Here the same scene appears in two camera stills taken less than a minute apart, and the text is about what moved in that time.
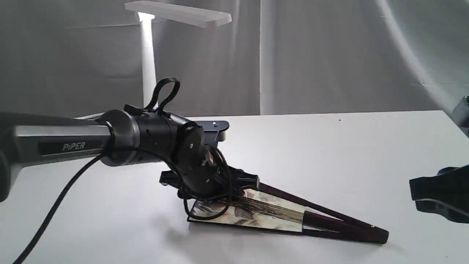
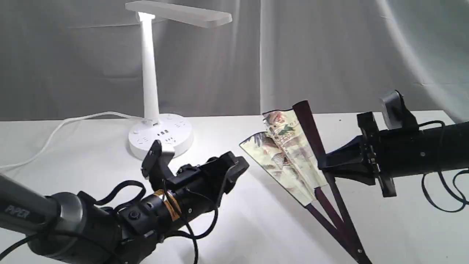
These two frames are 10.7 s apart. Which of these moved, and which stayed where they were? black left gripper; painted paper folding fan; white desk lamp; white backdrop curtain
Moved: painted paper folding fan; black left gripper
Stayed: white desk lamp; white backdrop curtain
